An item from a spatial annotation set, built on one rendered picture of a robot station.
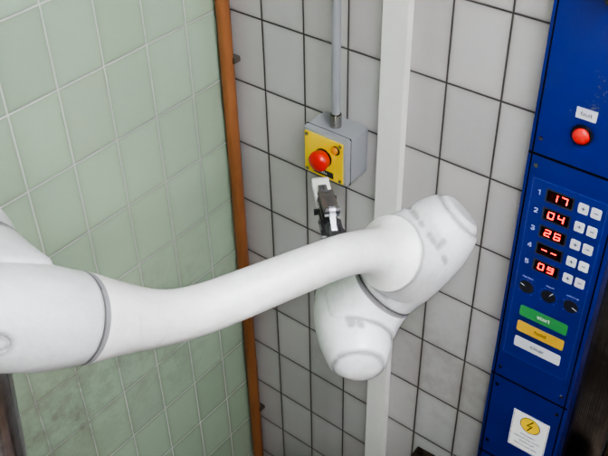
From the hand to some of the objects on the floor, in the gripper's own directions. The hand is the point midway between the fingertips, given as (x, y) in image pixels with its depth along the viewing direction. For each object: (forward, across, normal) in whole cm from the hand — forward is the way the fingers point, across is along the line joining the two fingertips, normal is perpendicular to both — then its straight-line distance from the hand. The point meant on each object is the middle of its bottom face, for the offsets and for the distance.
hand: (322, 192), depth 153 cm
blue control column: (+50, +146, +104) cm, 186 cm away
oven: (-17, +146, +174) cm, 228 cm away
